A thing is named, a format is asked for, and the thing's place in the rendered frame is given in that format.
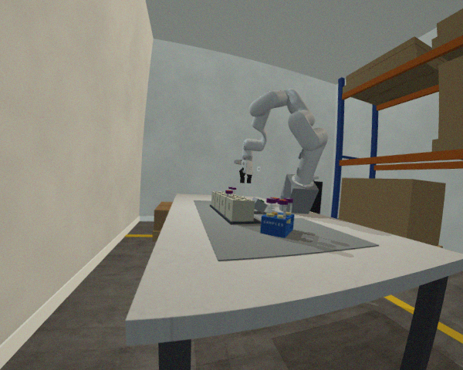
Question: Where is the blue tube rack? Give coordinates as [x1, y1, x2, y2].
[260, 214, 295, 238]

